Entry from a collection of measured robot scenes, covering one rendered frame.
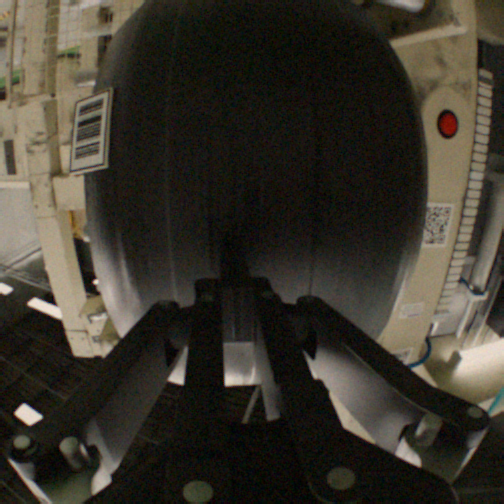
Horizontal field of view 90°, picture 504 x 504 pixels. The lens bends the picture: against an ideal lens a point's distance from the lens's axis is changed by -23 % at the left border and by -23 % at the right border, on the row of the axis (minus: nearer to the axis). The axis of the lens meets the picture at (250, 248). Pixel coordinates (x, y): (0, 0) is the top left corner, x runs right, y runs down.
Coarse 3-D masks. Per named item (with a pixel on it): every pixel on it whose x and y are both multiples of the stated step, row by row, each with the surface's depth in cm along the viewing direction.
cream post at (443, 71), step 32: (416, 64) 35; (448, 64) 35; (416, 96) 37; (448, 96) 37; (448, 160) 41; (448, 192) 43; (448, 256) 48; (416, 288) 50; (416, 320) 53; (416, 352) 57; (352, 416) 63
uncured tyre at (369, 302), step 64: (192, 0) 21; (256, 0) 22; (320, 0) 23; (128, 64) 20; (192, 64) 19; (256, 64) 20; (320, 64) 20; (384, 64) 21; (128, 128) 19; (192, 128) 19; (256, 128) 20; (320, 128) 20; (384, 128) 21; (128, 192) 20; (192, 192) 20; (256, 192) 20; (320, 192) 21; (384, 192) 21; (128, 256) 21; (192, 256) 21; (256, 256) 22; (320, 256) 22; (384, 256) 23; (128, 320) 25; (384, 320) 27
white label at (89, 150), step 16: (96, 96) 20; (112, 96) 20; (80, 112) 20; (96, 112) 20; (80, 128) 20; (96, 128) 20; (80, 144) 20; (96, 144) 20; (80, 160) 20; (96, 160) 20
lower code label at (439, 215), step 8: (432, 208) 44; (440, 208) 44; (448, 208) 44; (432, 216) 45; (440, 216) 45; (448, 216) 45; (432, 224) 45; (440, 224) 45; (448, 224) 45; (424, 232) 46; (432, 232) 46; (440, 232) 46; (448, 232) 46; (424, 240) 46; (432, 240) 46; (440, 240) 46
